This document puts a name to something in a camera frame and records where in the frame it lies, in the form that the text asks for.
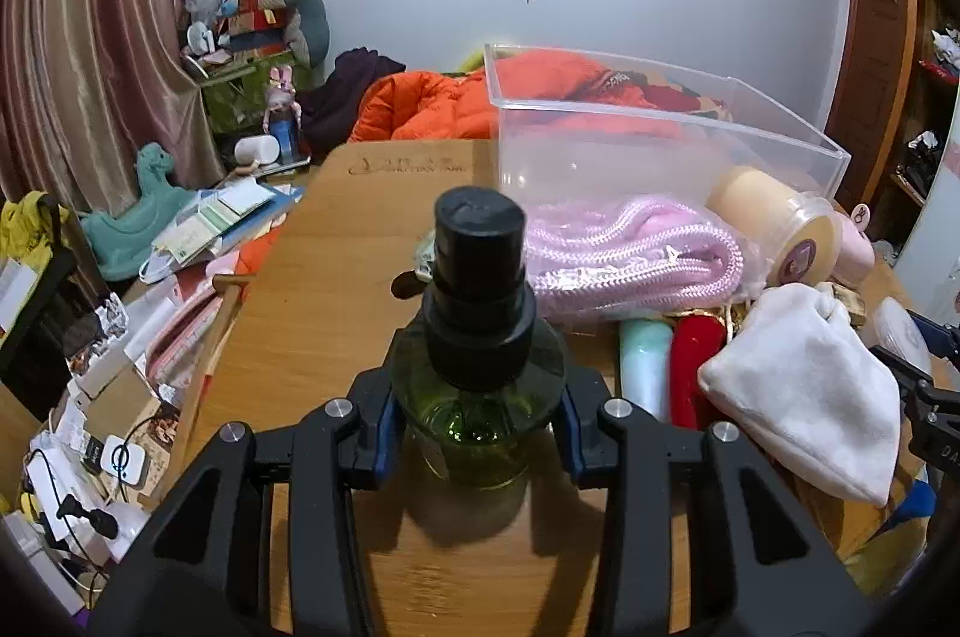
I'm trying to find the clear plastic bin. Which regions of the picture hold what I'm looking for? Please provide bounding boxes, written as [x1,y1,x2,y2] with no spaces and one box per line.
[484,43,852,218]

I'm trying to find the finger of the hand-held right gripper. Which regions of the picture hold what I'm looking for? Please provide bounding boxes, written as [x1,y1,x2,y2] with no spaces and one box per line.
[870,344,960,417]
[906,305,960,362]

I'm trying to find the dark purple cloth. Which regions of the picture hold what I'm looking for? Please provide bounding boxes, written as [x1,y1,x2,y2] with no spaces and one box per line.
[300,48,406,151]

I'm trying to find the pink rope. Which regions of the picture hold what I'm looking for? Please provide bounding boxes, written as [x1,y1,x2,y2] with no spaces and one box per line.
[521,194,766,319]

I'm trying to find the white hub device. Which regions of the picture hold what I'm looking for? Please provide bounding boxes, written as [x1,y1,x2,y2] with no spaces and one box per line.
[101,434,147,480]

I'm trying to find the wooden desktop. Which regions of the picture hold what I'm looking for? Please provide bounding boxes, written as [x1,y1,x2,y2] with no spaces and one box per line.
[176,138,931,637]

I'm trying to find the light blue tube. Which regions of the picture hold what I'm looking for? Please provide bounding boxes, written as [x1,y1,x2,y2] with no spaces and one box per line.
[619,318,676,424]

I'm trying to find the yellow cloth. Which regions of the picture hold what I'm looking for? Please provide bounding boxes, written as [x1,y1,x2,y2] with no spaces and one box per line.
[0,191,80,267]

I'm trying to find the pile of papers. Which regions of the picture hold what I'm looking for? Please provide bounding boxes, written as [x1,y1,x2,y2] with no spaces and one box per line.
[139,179,301,286]

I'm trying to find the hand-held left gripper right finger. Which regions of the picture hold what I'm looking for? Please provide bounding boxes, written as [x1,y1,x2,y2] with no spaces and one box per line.
[555,373,878,637]

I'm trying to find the pink round container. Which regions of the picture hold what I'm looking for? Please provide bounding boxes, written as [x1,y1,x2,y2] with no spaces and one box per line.
[829,206,878,286]

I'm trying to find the red velvet case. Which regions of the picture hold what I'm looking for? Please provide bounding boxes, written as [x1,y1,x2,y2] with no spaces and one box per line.
[667,313,727,432]

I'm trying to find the white cloth pouch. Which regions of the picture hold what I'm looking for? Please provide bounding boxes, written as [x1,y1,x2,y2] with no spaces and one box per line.
[697,284,912,507]

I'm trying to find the stack of colourful cushions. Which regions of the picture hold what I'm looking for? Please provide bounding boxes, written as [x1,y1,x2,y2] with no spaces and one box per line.
[217,0,297,57]

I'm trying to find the grey pillow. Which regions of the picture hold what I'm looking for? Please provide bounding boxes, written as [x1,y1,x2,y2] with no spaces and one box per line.
[281,0,331,68]

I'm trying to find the pink brown curtain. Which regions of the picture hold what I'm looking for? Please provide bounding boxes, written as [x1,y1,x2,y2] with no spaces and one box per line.
[0,0,226,211]

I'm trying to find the white round pad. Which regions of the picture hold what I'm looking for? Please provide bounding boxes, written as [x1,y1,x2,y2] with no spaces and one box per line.
[870,298,935,375]

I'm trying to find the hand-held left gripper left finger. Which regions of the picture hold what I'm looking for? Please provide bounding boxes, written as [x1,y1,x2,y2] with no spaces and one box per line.
[90,371,402,637]

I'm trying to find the bunny doll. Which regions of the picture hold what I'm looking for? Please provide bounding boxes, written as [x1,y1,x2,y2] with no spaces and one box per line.
[262,65,302,162]

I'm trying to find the teal dinosaur plush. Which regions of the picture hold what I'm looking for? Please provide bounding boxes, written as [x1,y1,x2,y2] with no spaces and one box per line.
[81,142,200,282]

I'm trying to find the wooden door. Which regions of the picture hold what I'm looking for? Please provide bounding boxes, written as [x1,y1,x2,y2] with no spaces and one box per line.
[825,0,923,211]

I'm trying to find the cream plastic tub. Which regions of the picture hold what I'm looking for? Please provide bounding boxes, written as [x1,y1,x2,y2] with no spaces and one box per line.
[705,164,845,286]

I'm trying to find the green box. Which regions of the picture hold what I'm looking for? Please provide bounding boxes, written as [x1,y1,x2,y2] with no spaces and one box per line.
[201,48,316,136]

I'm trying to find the white cup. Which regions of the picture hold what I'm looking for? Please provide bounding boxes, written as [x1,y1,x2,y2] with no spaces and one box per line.
[234,134,280,167]

